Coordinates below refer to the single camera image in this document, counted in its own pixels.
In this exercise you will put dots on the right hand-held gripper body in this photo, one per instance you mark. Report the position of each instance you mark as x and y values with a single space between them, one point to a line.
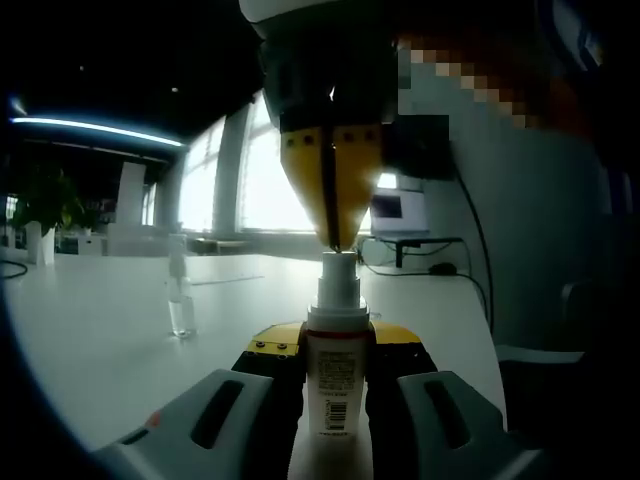
280 15

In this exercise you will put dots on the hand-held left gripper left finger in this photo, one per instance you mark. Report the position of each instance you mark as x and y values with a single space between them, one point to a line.
250 410

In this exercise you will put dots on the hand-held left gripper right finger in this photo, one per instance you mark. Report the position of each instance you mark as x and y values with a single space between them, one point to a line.
425 425

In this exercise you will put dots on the white pump bottle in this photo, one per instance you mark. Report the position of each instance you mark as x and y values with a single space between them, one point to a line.
335 380

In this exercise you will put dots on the clear pump bottle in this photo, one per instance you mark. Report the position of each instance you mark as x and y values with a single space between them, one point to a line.
181 320

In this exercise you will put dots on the small lit monitor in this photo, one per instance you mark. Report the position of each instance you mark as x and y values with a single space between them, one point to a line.
400 215

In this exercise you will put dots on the low bench by window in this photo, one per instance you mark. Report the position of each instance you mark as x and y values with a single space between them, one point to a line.
222 246

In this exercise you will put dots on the black computer mouse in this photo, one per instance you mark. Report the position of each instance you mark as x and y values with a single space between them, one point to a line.
442 269

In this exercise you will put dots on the grey desk chair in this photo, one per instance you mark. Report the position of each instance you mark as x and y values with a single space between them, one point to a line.
540 356

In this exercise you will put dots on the straight ceiling light strip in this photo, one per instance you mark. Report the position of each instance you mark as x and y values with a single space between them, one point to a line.
100 129

